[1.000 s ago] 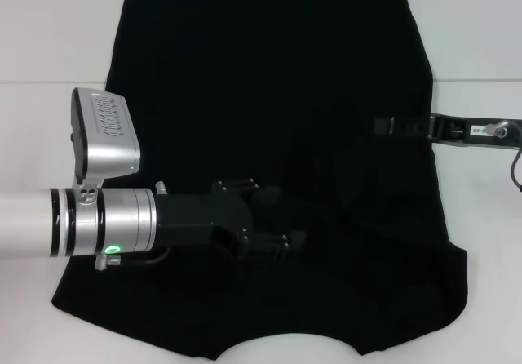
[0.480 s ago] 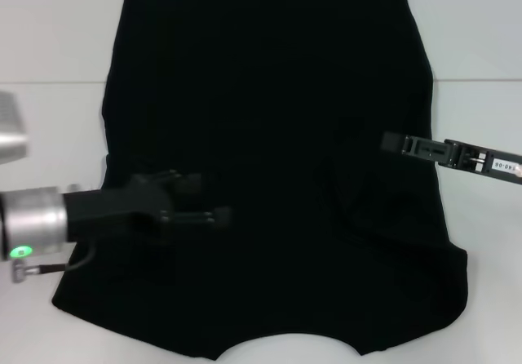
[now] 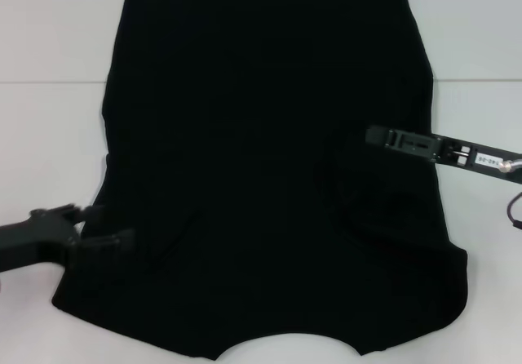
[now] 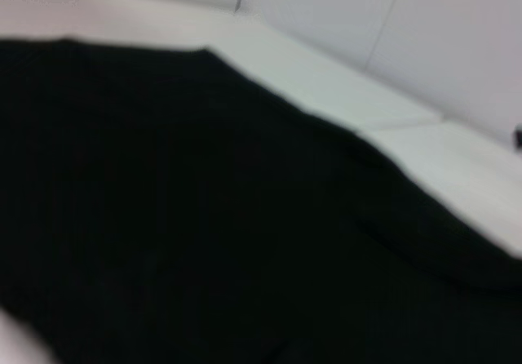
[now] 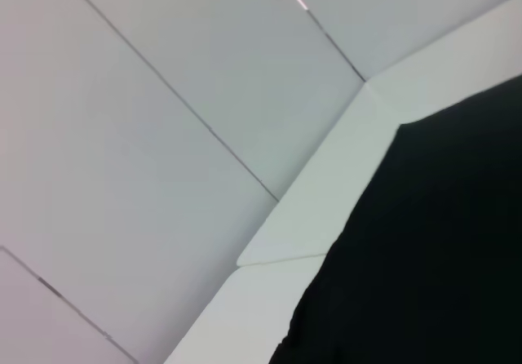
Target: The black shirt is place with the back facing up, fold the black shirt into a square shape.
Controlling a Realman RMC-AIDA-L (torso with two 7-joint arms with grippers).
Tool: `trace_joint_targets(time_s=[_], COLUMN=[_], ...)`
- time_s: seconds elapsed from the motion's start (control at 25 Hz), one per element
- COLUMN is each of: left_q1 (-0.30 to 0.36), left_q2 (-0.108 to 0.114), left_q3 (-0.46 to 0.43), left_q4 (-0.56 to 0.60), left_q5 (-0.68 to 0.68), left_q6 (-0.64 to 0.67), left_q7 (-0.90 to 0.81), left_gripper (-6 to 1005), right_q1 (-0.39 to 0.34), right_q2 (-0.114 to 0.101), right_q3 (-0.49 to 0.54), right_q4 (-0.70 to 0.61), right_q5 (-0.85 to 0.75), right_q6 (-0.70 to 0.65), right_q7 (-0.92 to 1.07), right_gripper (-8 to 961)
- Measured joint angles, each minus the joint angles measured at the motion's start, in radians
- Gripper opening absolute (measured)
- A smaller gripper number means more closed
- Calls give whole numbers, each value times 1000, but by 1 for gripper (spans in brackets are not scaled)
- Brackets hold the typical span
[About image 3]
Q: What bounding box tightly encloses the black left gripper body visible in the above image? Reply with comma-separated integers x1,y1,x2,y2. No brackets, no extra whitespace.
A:
0,204,83,275

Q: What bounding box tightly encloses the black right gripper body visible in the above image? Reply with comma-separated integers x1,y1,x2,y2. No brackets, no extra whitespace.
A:
433,133,522,184

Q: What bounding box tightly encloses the black t-shirt with white print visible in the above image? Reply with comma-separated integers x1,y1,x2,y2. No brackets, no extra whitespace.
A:
51,0,468,364

